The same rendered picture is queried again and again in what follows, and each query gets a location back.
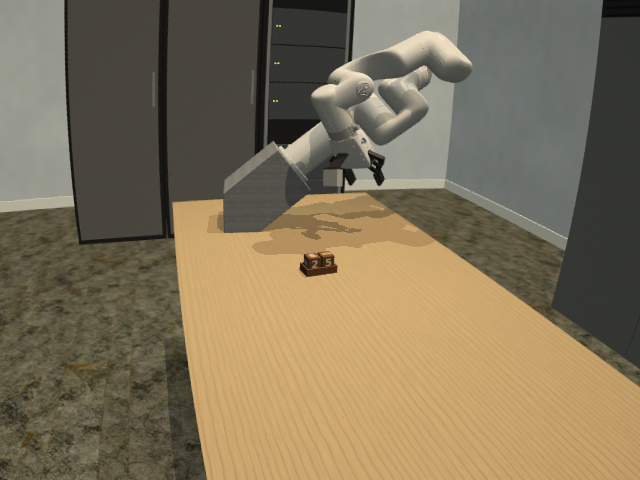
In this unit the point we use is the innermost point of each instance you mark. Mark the brown number cube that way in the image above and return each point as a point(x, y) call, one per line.
point(312, 260)
point(327, 258)

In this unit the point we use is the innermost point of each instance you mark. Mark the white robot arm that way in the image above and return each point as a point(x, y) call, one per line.
point(347, 93)

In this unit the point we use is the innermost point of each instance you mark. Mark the brown wooden tray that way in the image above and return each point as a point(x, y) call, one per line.
point(318, 271)

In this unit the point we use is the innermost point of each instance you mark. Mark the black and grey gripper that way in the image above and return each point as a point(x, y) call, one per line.
point(360, 154)

